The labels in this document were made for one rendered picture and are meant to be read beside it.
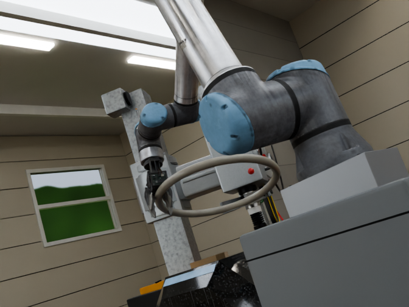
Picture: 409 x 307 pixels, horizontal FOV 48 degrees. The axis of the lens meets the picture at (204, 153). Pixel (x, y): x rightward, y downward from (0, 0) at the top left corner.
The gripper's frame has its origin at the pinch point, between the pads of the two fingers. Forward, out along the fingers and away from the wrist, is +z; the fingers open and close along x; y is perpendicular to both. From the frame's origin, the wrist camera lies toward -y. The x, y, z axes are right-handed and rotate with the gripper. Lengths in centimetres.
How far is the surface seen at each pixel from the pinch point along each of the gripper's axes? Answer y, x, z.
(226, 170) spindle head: -47, 43, -35
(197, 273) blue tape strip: -31.9, 14.5, 15.9
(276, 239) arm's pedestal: 65, 13, 34
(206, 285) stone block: -24.2, 15.2, 23.0
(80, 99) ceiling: -511, -20, -420
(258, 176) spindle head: -42, 57, -27
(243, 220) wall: -602, 234, -192
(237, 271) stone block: -20.9, 28.1, 21.0
